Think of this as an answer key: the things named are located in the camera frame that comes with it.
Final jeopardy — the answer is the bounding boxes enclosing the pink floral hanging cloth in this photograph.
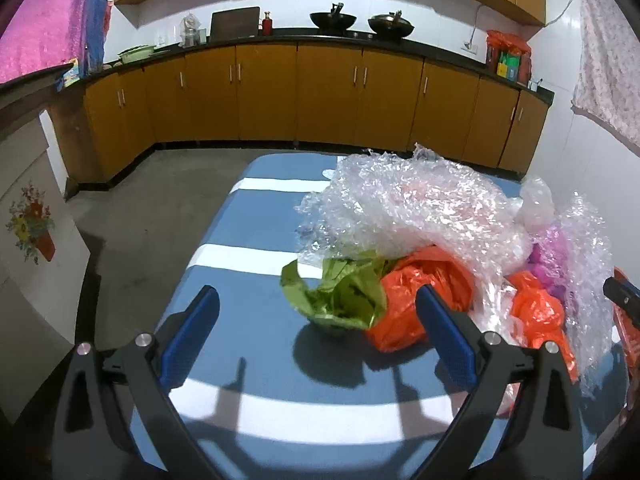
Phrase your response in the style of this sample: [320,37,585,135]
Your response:
[573,0,639,154]

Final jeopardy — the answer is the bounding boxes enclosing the green basin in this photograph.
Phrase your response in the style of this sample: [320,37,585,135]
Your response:
[118,44,155,64]

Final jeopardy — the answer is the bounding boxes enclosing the white plastic bag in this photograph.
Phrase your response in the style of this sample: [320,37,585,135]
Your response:
[515,176,555,234]

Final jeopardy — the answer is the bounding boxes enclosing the pink plastic bag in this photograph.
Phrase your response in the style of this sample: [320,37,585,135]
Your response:
[527,222,568,304]

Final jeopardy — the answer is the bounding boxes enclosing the magenta hanging cloth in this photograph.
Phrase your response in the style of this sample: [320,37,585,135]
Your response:
[1,0,113,84]

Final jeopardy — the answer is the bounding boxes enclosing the black wok with utensil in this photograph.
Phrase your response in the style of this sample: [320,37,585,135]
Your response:
[309,2,357,32]

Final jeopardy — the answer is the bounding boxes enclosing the blue white striped tablecloth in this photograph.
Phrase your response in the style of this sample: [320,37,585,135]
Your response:
[127,152,632,480]

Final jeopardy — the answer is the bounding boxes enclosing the large orange plastic bag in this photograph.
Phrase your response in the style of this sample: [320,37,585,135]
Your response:
[363,245,478,354]

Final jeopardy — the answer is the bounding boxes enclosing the green plastic bag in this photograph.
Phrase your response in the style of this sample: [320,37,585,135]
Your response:
[280,252,396,335]

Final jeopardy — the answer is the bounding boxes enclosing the red bottle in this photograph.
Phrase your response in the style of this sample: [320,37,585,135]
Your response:
[262,11,272,36]

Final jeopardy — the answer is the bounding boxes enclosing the red bag with groceries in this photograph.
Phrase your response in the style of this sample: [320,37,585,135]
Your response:
[486,29,532,86]

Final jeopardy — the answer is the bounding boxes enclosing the lower wooden kitchen cabinets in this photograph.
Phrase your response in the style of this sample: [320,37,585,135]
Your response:
[48,42,553,188]

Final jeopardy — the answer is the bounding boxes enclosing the red plastic trash basket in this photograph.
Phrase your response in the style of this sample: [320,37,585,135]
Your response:
[614,268,639,413]

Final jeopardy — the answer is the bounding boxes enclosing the white cabinet with flower decal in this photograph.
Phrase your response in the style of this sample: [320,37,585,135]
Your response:
[1,118,90,422]

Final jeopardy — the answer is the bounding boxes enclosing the clear glass jar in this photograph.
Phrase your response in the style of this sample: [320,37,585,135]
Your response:
[179,13,201,48]

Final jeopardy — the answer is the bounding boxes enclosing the black lidded pot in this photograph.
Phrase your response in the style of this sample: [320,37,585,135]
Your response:
[368,10,414,40]

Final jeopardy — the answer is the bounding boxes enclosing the dark cutting board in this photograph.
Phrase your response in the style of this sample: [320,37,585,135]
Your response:
[208,6,260,42]

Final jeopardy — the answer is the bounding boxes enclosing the large clear bubble wrap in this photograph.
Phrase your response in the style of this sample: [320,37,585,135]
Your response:
[296,146,614,374]

